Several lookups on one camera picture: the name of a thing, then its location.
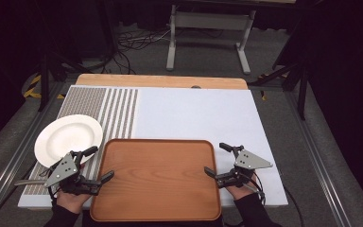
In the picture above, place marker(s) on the black tripod stand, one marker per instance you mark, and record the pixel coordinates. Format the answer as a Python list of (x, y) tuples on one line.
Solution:
[(302, 91), (44, 82)]

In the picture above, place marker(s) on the aluminium floor rail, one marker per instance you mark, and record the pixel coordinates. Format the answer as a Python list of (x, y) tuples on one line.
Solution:
[(318, 160), (15, 151)]

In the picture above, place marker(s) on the grey striped placemat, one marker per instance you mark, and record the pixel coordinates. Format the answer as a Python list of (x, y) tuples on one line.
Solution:
[(116, 110)]

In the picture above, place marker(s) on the brown wooden tray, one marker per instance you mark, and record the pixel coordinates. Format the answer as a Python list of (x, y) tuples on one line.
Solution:
[(156, 181)]

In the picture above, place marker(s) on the striped white placemat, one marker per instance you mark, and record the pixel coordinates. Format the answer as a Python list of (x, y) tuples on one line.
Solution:
[(195, 116)]

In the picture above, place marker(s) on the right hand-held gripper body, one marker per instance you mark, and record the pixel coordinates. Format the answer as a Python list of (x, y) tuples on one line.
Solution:
[(249, 160)]

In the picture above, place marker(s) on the grey metal table frame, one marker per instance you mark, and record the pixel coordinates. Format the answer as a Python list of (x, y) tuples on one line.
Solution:
[(208, 22)]

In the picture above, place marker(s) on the wooden table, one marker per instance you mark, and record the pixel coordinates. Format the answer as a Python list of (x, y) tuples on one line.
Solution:
[(157, 81)]

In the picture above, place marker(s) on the white round plate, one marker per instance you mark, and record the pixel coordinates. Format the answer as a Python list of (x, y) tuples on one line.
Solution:
[(66, 137)]

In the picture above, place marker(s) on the person's right hand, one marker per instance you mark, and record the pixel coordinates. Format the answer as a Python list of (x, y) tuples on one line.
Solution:
[(240, 191)]

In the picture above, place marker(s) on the yellow black hazard tape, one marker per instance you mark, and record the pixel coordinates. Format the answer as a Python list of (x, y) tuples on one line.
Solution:
[(263, 94), (33, 85)]

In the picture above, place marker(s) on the person's left hand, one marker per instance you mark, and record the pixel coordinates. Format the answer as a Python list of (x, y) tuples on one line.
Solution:
[(72, 201)]

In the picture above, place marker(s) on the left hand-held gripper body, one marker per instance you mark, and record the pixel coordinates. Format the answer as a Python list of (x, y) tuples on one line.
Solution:
[(63, 170)]

